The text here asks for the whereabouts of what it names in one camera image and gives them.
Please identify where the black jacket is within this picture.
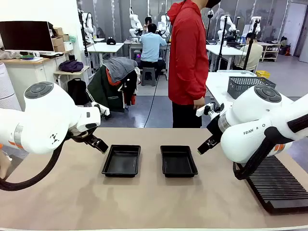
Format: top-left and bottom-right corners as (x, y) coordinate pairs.
(119, 69), (138, 106)

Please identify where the person in red jacket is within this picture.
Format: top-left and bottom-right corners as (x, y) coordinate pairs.
(167, 0), (222, 128)

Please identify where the white work table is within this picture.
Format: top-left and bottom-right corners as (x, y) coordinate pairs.
(205, 44), (247, 72)
(86, 42), (125, 73)

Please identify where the thin black hanging cable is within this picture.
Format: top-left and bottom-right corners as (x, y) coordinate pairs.
(143, 43), (170, 128)

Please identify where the dark green jacket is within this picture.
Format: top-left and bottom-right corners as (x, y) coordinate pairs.
(87, 64), (126, 114)

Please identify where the clear plastic bin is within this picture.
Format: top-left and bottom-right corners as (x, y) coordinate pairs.
(217, 69), (257, 78)

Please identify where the grey door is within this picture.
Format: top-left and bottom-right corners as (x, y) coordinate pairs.
(285, 2), (308, 57)

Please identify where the seated person blue shirt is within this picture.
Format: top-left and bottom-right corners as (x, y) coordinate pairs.
(140, 23), (167, 81)

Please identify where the black computer monitor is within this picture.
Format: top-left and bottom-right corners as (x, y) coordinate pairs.
(0, 21), (55, 52)

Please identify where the white air purifier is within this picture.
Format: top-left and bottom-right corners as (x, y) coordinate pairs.
(0, 62), (22, 112)

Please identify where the seated person beige sweater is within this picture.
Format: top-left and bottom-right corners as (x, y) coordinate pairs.
(234, 32), (263, 72)

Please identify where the black keyboard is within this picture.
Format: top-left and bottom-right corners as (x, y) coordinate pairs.
(39, 52), (64, 59)

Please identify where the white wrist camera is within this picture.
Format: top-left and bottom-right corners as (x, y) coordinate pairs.
(196, 102), (216, 118)
(92, 103), (111, 116)

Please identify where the grey workbench desk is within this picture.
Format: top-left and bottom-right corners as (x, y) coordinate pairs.
(124, 39), (174, 73)

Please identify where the person's right hand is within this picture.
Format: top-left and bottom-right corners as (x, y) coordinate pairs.
(193, 98), (205, 111)

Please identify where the black plastic ESD tray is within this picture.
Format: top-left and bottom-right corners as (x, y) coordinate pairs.
(160, 145), (199, 178)
(101, 144), (142, 178)

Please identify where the wooden shelf unit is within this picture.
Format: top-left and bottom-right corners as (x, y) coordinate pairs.
(261, 42), (282, 63)

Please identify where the grey mesh basket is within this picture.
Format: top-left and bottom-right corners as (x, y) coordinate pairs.
(227, 76), (277, 100)

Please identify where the purple bag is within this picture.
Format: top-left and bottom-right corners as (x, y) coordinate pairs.
(59, 60), (84, 73)

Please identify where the small white side table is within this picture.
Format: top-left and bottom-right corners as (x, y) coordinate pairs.
(53, 65), (91, 94)

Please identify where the grey hooded jacket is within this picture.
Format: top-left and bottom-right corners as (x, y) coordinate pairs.
(103, 57), (138, 84)

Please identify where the grey plastic stool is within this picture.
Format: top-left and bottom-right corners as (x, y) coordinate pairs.
(141, 67), (157, 87)

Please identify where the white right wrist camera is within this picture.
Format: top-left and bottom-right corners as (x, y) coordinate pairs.
(196, 102), (216, 118)

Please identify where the right arm black cable sleeve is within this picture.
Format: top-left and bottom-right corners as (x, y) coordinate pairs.
(232, 115), (308, 180)

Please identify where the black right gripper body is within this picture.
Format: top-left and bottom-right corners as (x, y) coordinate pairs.
(206, 115), (224, 145)

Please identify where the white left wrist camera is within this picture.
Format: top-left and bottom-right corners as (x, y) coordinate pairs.
(92, 103), (111, 116)

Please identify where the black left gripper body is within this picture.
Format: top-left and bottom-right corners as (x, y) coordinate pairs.
(68, 126), (97, 143)

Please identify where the black backpack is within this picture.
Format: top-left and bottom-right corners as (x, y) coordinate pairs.
(67, 78), (89, 106)

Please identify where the black slotted board rack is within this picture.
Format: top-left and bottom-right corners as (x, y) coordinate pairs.
(232, 155), (308, 215)

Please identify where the black tripod pole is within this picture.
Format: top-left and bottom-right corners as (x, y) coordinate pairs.
(242, 18), (260, 71)
(214, 14), (229, 72)

